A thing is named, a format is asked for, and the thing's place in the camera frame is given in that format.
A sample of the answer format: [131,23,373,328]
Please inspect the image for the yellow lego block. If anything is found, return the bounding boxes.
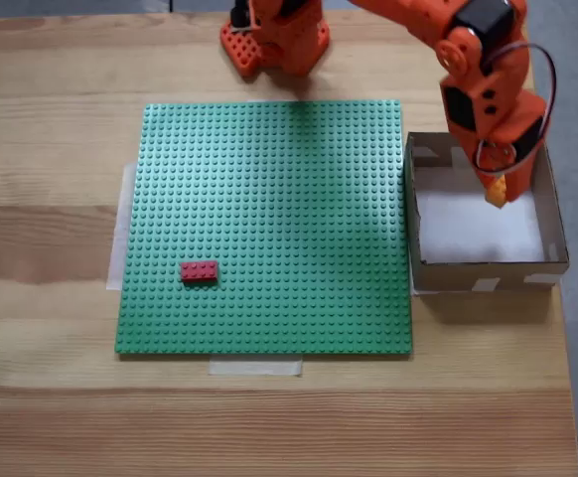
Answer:
[486,175,509,210]

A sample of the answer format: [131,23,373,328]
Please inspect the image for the red lego block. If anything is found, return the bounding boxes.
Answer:
[179,260,220,285]

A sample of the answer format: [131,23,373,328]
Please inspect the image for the cardboard box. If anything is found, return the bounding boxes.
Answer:
[404,130,571,297]

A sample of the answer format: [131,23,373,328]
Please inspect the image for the green lego baseplate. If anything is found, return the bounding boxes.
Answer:
[113,98,415,361]

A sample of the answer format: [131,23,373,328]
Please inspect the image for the white paper sheet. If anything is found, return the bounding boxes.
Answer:
[414,167,547,265]

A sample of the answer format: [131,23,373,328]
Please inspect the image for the masking tape strip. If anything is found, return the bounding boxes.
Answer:
[106,162,137,293]
[208,356,304,378]

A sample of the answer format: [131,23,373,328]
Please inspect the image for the servo cable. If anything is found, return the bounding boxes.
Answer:
[476,41,559,174]

